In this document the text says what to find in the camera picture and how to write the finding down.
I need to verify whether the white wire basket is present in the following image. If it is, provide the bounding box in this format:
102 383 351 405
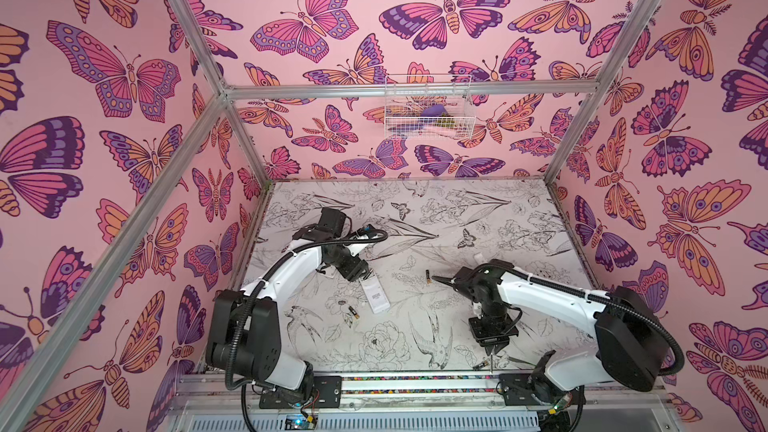
381 80 476 141

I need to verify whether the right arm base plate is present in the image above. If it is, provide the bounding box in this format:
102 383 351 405
496 371 586 410

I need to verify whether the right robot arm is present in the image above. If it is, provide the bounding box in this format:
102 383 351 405
440 260 685 403

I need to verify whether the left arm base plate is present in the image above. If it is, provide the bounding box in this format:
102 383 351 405
259 375 343 410

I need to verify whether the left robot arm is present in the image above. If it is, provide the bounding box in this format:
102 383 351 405
205 208 388 391

